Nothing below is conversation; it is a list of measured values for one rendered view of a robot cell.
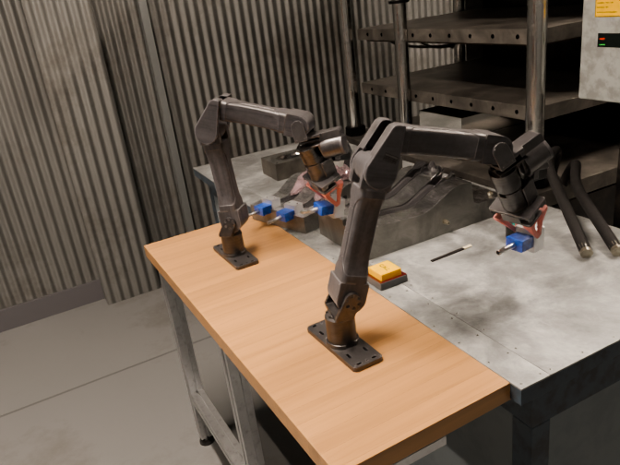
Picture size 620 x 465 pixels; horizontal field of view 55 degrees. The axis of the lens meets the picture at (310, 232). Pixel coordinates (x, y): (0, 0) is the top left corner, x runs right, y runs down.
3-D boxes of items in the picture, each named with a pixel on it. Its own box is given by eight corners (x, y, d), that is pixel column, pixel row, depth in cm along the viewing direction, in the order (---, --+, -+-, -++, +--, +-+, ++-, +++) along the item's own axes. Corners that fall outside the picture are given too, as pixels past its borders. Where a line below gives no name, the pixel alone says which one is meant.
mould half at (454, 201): (365, 261, 160) (361, 215, 155) (320, 233, 182) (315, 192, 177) (505, 212, 180) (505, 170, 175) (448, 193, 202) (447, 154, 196)
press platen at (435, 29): (538, 45, 190) (539, 29, 188) (357, 40, 282) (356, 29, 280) (685, 14, 218) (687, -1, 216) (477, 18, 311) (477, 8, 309)
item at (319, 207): (304, 224, 162) (305, 206, 159) (295, 218, 165) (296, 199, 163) (343, 216, 168) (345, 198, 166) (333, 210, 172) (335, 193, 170)
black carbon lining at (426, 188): (370, 225, 165) (367, 194, 162) (340, 210, 179) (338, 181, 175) (467, 194, 179) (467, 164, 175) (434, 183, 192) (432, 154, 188)
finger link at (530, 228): (527, 220, 135) (516, 191, 130) (555, 227, 130) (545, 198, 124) (511, 242, 134) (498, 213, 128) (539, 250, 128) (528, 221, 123)
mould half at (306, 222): (305, 233, 183) (301, 200, 179) (252, 219, 201) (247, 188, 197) (403, 185, 214) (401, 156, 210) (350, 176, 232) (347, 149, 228)
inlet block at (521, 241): (507, 268, 127) (508, 244, 124) (488, 260, 130) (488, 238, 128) (543, 248, 133) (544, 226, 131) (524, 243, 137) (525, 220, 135)
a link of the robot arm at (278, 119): (317, 110, 156) (209, 89, 161) (308, 118, 148) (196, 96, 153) (312, 154, 161) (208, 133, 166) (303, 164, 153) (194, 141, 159)
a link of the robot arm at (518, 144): (534, 152, 127) (513, 107, 122) (560, 162, 120) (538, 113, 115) (491, 184, 127) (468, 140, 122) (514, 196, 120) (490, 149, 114)
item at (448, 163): (536, 211, 197) (536, 194, 195) (339, 146, 306) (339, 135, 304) (695, 154, 229) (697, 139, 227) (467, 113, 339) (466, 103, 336)
